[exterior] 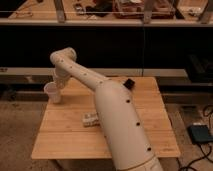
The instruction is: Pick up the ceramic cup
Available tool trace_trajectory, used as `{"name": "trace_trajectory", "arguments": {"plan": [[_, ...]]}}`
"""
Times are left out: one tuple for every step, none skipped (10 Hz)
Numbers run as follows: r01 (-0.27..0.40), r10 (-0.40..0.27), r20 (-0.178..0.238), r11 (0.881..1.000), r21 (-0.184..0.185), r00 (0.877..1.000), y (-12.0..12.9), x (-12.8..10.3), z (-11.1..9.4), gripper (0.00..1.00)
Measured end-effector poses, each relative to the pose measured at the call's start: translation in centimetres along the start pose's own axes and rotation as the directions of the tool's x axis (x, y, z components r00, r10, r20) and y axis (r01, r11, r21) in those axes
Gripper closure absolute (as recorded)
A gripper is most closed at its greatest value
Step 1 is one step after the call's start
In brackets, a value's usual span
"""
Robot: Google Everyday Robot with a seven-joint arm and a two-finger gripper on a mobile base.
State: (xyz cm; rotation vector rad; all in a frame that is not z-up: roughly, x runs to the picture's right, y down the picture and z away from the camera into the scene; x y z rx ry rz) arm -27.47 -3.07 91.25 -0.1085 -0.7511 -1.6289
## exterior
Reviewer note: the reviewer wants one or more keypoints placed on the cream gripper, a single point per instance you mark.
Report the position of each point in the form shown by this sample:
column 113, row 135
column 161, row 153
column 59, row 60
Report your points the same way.
column 61, row 82

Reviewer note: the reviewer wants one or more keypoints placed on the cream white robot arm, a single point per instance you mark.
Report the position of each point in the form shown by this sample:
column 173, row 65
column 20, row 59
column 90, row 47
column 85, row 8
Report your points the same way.
column 127, row 141

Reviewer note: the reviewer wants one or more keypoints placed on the white snack box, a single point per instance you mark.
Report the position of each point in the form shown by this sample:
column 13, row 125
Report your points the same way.
column 90, row 120

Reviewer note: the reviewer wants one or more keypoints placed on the wooden table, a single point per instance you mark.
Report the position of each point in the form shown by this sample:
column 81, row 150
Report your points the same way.
column 63, row 136

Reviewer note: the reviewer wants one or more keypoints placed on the small black block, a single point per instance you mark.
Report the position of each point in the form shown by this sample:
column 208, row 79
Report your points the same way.
column 129, row 84

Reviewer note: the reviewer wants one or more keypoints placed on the long wooden shelf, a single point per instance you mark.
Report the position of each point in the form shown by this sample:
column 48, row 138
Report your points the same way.
column 100, row 13

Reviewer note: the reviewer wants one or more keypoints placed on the eyeglasses on shelf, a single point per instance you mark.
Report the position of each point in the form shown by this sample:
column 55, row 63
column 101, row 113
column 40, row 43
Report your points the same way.
column 23, row 14

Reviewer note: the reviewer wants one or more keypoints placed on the wooden tray with items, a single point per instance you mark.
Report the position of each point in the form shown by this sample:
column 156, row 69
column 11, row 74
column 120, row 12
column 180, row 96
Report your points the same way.
column 136, row 8

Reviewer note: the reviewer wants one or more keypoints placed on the dark box on right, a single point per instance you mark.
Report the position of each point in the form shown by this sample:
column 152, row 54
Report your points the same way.
column 200, row 69

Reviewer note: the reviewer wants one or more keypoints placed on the dark blue floor box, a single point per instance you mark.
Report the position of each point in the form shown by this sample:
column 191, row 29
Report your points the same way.
column 199, row 134

